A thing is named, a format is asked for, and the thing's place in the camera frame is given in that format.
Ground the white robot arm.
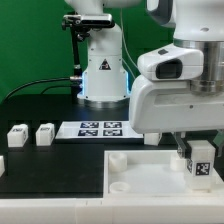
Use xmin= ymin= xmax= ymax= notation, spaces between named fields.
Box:
xmin=129 ymin=0 xmax=224 ymax=134

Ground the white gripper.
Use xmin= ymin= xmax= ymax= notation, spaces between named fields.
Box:
xmin=129 ymin=75 xmax=224 ymax=158

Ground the white obstacle wall front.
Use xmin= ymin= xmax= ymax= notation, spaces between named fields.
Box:
xmin=0 ymin=198 xmax=224 ymax=224

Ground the white obstacle wall left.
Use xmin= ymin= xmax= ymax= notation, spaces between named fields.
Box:
xmin=0 ymin=156 xmax=5 ymax=177

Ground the black cable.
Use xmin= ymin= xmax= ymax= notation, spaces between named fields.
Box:
xmin=0 ymin=76 xmax=84 ymax=104

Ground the grey cable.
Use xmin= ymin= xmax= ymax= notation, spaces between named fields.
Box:
xmin=119 ymin=8 xmax=139 ymax=80

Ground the white square tabletop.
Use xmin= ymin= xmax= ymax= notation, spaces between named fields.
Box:
xmin=103 ymin=150 xmax=224 ymax=198

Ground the white obstacle wall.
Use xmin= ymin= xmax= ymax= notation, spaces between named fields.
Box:
xmin=0 ymin=198 xmax=224 ymax=224
xmin=0 ymin=156 xmax=5 ymax=177

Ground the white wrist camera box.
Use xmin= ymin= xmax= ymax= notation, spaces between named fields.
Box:
xmin=137 ymin=44 xmax=204 ymax=81

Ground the black camera on stand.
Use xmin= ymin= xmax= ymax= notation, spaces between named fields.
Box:
xmin=62 ymin=12 xmax=115 ymax=92

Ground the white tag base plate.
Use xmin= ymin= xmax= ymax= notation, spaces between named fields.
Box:
xmin=56 ymin=121 xmax=143 ymax=140

